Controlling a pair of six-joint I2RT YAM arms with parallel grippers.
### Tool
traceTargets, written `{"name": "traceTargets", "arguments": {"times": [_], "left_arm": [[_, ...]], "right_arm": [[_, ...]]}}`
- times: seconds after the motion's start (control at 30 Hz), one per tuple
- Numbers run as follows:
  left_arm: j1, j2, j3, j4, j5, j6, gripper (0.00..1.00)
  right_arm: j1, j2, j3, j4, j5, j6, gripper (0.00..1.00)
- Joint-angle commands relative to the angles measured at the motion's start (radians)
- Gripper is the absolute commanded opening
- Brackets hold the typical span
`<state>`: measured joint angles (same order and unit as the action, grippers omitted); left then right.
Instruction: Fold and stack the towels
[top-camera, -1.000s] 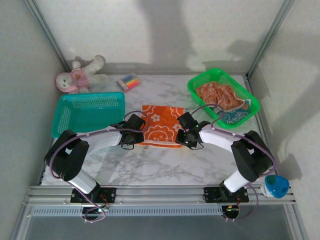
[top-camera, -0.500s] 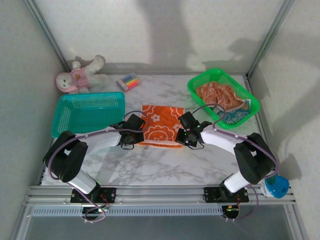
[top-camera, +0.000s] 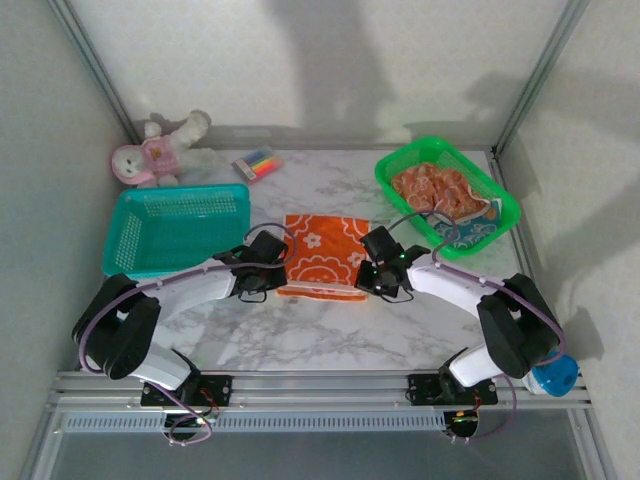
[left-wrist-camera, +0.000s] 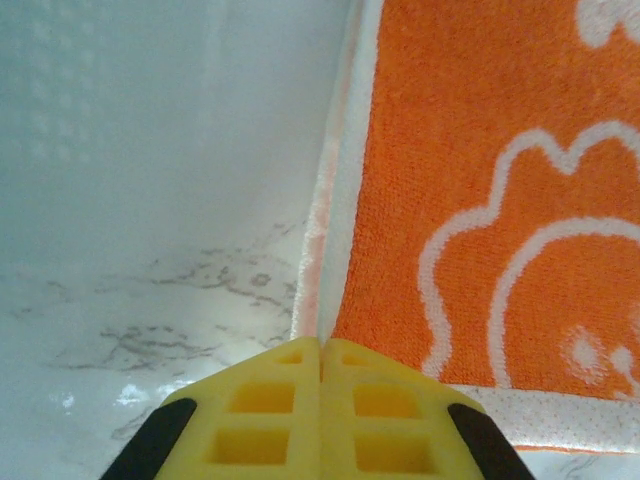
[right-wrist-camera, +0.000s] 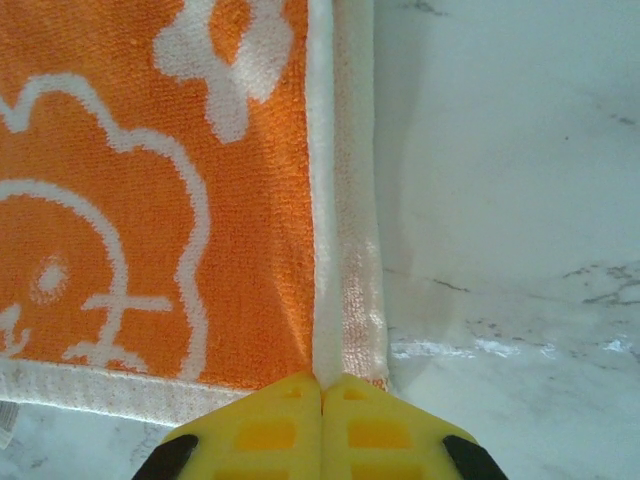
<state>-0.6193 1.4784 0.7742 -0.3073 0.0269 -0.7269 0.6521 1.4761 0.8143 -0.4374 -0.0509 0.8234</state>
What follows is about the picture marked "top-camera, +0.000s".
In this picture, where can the orange flower print towel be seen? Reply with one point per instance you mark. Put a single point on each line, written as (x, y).
(320, 250)

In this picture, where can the blue bunny print towel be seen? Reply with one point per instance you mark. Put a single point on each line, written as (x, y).
(470, 232)

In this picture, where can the orange bunny print towel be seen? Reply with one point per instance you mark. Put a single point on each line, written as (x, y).
(430, 187)

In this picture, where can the green plastic mesh basket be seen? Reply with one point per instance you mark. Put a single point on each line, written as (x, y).
(450, 155)

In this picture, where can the left arm base electronics board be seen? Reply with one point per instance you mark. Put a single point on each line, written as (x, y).
(182, 425)

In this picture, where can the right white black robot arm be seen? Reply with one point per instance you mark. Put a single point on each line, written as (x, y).
(450, 285)

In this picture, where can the right arm base electronics board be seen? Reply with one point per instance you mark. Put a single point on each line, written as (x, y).
(462, 425)

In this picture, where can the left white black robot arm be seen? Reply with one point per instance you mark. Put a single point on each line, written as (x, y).
(200, 287)

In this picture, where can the teal plastic mesh basket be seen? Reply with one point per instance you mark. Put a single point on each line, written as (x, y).
(170, 230)

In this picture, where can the pack of coloured markers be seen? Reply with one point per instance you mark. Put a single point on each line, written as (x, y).
(257, 165)

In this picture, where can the white pink plush toy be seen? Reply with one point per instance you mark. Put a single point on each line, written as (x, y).
(155, 155)

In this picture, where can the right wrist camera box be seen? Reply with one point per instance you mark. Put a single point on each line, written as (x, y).
(382, 242)

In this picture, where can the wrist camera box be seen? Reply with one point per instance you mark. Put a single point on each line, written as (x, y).
(382, 242)
(267, 247)

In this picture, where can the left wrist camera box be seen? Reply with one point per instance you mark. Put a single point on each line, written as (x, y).
(267, 247)

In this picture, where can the aluminium mounting rail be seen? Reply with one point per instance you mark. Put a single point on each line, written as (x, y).
(325, 390)

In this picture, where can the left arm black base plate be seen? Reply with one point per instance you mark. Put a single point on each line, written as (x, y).
(220, 390)

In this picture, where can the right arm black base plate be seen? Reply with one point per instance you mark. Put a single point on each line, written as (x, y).
(422, 390)

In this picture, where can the aluminium table side rail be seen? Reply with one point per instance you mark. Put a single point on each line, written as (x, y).
(523, 262)

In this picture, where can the aluminium frame post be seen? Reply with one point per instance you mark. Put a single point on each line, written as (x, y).
(537, 75)
(96, 70)

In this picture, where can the aluminium frame leg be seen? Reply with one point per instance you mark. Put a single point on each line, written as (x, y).
(40, 445)
(595, 445)

